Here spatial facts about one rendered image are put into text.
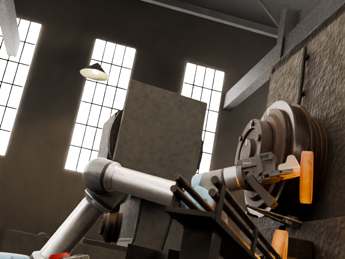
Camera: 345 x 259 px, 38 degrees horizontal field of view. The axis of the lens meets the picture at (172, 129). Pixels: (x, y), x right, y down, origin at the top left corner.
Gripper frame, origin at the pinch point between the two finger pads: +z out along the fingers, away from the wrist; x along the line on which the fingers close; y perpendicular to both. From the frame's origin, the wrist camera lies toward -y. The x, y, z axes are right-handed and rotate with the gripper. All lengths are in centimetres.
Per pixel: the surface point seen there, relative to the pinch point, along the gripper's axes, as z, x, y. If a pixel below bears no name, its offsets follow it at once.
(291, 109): -2.9, 27.5, 30.2
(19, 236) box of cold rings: -237, 173, 34
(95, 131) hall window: -535, 848, 394
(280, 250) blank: -9.5, -14.8, -22.7
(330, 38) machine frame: 17, 41, 61
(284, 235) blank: -8.3, -12.0, -18.8
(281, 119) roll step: -7.3, 29.3, 27.8
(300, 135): -1.6, 25.1, 19.0
